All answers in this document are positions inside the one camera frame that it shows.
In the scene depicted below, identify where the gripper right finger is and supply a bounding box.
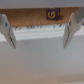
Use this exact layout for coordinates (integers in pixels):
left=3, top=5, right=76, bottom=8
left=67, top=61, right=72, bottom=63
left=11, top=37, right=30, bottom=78
left=62, top=12, right=84, bottom=49

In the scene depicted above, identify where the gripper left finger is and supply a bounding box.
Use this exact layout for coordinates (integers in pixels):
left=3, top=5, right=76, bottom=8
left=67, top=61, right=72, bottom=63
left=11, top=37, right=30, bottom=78
left=0, top=13, right=17, bottom=50

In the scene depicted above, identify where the purple block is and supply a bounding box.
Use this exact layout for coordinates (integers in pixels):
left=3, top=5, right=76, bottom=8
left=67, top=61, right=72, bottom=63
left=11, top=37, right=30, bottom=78
left=45, top=7, right=61, bottom=21

